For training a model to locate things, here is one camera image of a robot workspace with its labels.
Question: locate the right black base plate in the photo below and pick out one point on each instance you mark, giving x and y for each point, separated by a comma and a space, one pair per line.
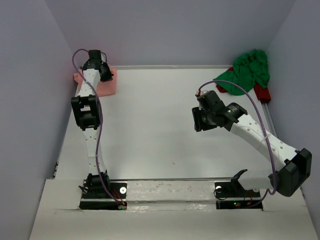
232, 197

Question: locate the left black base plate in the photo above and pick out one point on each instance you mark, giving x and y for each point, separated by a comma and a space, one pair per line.
95, 197

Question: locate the green t shirt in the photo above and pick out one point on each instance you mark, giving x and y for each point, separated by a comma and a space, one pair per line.
248, 70

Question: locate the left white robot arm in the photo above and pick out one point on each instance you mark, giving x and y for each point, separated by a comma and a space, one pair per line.
88, 115

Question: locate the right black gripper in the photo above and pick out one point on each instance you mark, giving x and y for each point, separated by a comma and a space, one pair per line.
199, 124

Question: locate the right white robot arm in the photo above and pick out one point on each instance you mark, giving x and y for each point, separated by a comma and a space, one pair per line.
290, 167

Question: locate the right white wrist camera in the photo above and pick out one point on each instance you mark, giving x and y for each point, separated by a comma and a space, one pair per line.
200, 93

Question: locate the pink t shirt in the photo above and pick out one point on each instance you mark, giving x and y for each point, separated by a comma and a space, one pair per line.
103, 88

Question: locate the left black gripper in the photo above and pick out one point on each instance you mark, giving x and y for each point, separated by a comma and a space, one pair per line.
108, 75

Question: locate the red t shirt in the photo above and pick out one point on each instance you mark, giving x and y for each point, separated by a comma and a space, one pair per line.
262, 94

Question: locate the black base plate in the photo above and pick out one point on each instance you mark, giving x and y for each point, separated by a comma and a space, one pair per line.
95, 197
232, 197

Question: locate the aluminium rail at right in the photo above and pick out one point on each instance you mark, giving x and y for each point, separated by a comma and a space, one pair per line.
268, 118

